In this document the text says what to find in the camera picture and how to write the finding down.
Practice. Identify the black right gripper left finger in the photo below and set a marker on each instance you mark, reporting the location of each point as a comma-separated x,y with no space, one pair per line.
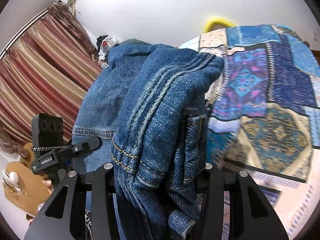
63,214

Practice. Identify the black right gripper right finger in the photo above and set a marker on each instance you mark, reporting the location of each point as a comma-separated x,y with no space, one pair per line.
251,214

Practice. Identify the blue denim jeans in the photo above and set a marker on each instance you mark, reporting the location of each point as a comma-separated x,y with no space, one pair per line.
147,107

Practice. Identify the pile of clothes on bag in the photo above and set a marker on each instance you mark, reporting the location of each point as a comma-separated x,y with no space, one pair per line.
104,45

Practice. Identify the person's left hand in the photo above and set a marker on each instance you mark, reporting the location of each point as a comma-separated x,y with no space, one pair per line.
48,184

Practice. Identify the brown wooden board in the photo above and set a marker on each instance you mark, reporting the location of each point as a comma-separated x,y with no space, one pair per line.
31,192

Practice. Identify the striped maroon curtain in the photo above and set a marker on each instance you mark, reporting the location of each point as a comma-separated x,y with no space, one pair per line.
49,69

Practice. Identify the patchwork patterned bedspread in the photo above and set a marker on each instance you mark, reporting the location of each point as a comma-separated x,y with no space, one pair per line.
264,116

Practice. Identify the yellow duck fleece blanket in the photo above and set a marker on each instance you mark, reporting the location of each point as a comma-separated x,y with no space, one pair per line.
211,23

